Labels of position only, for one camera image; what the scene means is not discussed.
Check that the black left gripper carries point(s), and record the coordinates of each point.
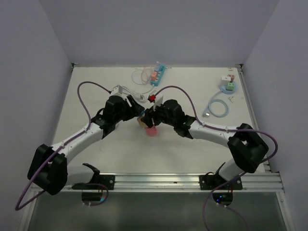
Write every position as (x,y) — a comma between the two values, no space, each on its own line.
(134,109)

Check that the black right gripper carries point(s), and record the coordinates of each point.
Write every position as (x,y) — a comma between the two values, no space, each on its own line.
(147,119)

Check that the beige cube socket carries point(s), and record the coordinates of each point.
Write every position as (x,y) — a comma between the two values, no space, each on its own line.
(142,124)

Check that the pink square plug adapter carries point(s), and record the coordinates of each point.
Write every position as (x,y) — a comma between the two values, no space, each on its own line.
(151,131)

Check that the light blue round socket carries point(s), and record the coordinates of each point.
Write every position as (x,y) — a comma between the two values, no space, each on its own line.
(222,88)

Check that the white cube charger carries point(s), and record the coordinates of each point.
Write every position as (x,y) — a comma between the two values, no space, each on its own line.
(225,79)

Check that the green cube charger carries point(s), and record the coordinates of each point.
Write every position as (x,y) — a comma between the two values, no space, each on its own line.
(230,86)

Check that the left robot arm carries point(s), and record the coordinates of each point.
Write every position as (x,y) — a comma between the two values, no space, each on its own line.
(49,167)

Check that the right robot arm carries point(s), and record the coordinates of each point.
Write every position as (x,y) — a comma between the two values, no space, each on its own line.
(246,146)

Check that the orange plug on strip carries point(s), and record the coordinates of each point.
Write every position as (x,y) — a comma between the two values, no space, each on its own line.
(154,76)

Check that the teal power strip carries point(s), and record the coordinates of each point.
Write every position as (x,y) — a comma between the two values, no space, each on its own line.
(160,68)

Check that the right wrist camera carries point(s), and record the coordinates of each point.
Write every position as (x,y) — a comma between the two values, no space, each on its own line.
(156,99)

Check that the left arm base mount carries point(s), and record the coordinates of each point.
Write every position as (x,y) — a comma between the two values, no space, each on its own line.
(107,180)

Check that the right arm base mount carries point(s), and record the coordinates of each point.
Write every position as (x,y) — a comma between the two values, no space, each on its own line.
(210,181)

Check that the aluminium rail frame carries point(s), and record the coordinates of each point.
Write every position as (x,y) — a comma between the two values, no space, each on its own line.
(161,181)

